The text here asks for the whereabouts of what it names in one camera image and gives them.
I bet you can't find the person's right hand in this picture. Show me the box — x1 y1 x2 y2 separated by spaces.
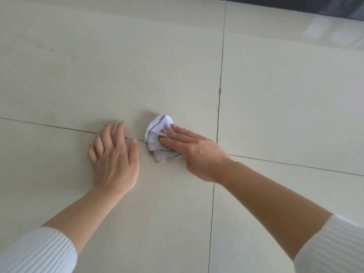
158 124 234 184

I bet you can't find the person's left hand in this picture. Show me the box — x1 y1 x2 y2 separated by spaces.
87 121 141 196

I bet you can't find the grey wiping rag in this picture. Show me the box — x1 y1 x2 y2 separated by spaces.
144 113 186 165

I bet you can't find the person's right forearm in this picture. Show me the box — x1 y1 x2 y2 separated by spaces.
220 160 364 273

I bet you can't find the person's left forearm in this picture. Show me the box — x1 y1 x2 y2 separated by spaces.
0 187 124 273

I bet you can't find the black baseboard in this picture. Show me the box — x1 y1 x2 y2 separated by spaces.
199 0 364 20

